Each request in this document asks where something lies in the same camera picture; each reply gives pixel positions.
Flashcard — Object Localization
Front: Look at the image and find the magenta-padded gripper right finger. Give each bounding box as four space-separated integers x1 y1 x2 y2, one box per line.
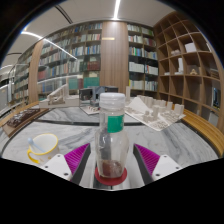
133 143 183 186

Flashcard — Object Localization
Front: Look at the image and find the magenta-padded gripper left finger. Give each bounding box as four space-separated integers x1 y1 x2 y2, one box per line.
42 143 92 185

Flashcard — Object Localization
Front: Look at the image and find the clear plastic bottle green label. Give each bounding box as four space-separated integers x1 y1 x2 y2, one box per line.
94 92 130 179

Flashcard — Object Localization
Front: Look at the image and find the light blue spoon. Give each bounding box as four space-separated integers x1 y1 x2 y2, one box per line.
27 137 46 154

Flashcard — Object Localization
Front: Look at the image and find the white city block model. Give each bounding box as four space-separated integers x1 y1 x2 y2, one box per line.
123 85 186 132

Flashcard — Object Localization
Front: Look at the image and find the curved wooden bench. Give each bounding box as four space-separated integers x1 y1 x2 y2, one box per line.
181 108 224 158
0 100 40 129

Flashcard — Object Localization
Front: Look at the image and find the dark model on wooden board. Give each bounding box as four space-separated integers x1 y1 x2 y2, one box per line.
1 108 46 138

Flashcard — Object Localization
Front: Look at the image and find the small white site model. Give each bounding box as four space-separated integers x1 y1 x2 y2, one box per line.
79 103 101 116

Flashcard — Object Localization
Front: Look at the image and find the white sloped building model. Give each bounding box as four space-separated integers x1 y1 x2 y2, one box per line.
38 83 81 109

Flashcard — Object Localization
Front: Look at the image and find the black building model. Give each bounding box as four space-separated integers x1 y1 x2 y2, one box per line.
79 85 119 103

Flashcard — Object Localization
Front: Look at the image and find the book-filled bookcase behind glass railing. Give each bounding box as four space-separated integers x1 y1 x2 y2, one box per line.
11 44 38 104

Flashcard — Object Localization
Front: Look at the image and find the wooden cubby shelf unit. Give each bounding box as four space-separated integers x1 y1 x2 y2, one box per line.
153 11 224 134

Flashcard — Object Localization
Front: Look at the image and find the narrow book-filled bookcase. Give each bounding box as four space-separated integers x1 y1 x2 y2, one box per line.
127 23 160 99

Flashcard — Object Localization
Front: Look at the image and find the wide book-filled bookcase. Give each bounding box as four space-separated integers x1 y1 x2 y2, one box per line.
36 22 104 99

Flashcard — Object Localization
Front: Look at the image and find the curved ceiling light strip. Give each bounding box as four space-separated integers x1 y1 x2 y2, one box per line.
20 30 78 61

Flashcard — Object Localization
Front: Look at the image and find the straight ceiling light strip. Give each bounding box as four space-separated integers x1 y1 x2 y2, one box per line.
113 0 122 20

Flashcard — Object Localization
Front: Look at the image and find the white mug yellow handle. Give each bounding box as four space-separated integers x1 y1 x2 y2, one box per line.
26 133 60 165

